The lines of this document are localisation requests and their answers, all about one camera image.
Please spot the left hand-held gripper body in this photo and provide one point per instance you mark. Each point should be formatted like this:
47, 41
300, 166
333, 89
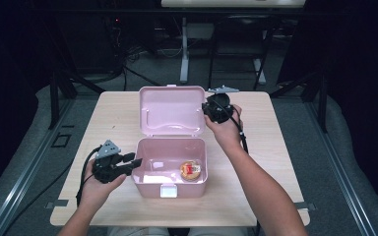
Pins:
106, 170

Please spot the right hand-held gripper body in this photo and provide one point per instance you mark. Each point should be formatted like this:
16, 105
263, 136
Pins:
220, 108

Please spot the pink storage box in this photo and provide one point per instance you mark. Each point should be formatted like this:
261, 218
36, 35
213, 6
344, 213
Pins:
170, 111

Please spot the round orange snack packet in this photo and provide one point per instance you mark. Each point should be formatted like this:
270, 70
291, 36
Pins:
190, 171

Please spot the person's left hand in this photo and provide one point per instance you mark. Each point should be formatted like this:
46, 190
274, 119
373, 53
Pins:
95, 193

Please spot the person's right hand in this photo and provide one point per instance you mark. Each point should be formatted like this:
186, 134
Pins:
228, 132

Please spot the grey tape strip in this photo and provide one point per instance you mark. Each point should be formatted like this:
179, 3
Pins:
57, 204
306, 206

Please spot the white desk with legs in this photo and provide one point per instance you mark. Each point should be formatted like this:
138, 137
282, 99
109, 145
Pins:
184, 49

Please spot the black metal stand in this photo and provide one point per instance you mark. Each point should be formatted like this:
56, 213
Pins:
323, 98
54, 98

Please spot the dark computer tower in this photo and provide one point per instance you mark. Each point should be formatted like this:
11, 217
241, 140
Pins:
88, 42

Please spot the black metal chair frame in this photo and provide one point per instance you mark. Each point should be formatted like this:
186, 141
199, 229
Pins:
211, 55

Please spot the metal floor rail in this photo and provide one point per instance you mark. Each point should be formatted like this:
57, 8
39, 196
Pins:
26, 170
339, 170

